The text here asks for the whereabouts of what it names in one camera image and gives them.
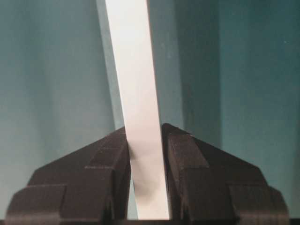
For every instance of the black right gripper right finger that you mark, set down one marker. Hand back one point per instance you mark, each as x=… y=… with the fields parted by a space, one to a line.
x=206 y=184

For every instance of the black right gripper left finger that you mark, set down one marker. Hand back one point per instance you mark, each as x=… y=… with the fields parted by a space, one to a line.
x=86 y=186

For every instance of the white wooden board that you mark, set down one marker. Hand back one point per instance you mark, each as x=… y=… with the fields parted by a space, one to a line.
x=125 y=30

